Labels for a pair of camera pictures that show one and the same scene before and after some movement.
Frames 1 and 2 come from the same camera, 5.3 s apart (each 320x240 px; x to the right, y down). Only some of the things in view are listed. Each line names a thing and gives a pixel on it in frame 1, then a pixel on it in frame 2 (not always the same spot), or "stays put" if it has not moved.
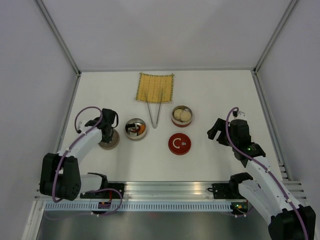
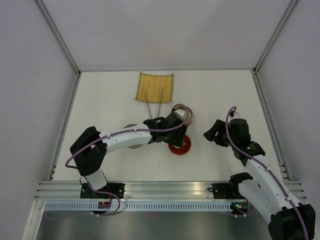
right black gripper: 219,125 stays put
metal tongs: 155,126 stays put
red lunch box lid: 179,144 stays put
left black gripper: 107,140 → 178,139
